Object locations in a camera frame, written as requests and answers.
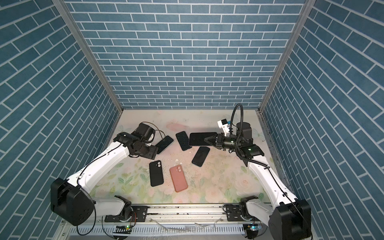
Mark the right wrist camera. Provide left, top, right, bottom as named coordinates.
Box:
left=217, top=119, right=230, bottom=136

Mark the black phone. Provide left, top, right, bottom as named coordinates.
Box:
left=192, top=146, right=210, bottom=167
left=189, top=132, right=217, bottom=147

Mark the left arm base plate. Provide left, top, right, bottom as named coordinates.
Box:
left=104, top=206, right=149, bottom=223

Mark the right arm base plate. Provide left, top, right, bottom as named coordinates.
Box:
left=222, top=204, right=254, bottom=222

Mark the aluminium front rail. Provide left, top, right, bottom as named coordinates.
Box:
left=51, top=199, right=311, bottom=226

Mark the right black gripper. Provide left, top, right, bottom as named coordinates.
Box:
left=205, top=133, right=242, bottom=151

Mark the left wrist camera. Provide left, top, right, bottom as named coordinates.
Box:
left=132, top=123, right=156, bottom=144

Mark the black phone case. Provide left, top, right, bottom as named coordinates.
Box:
left=149, top=161, right=164, bottom=187
left=176, top=131, right=192, bottom=151

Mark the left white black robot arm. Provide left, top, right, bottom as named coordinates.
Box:
left=50, top=131, right=158, bottom=226

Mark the white vented cable duct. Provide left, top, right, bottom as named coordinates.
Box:
left=68, top=224, right=245, bottom=236

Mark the black phone screen up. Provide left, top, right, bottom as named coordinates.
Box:
left=156, top=136, right=174, bottom=155

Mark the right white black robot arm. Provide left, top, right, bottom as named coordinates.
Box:
left=205, top=119, right=313, bottom=240

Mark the black corrugated cable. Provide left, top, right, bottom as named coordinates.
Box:
left=229, top=103, right=244, bottom=142

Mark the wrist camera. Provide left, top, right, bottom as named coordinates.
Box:
left=132, top=123, right=156, bottom=144
left=217, top=119, right=230, bottom=136

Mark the pink phone case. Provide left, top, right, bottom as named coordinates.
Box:
left=170, top=165, right=188, bottom=193

